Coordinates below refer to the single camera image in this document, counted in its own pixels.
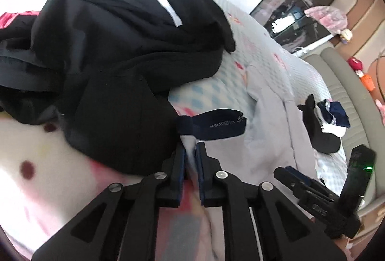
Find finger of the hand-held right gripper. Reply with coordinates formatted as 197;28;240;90
274;167;331;204
284;165;340;201

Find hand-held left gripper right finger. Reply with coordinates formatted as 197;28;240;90
196;141;346;261

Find pink plush toy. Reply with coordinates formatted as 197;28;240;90
376;99;385;126

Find white shirt navy trim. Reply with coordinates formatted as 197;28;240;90
176;63;318;261

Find folded white pink garment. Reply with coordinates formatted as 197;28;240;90
320;124;346;137

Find stack of folded clothes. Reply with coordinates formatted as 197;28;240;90
298;94;342;154

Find pink patterned cloth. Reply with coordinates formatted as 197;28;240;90
304;6;349;36

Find folded navy striped garment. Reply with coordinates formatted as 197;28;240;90
316;100;351;129

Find dark glass cabinet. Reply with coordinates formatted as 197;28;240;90
250;0;337;51

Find small yellow doll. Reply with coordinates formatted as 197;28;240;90
340;28;354;45

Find orange plush toy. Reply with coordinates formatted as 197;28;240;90
359;72;376;92

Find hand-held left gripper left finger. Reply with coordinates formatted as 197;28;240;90
32;143;185;261

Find blue checkered cartoon blanket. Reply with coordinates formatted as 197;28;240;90
0;0;331;258

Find black clothes heap white stripe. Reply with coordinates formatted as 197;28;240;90
0;0;237;176

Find round hoop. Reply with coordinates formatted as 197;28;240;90
368;51;385;105

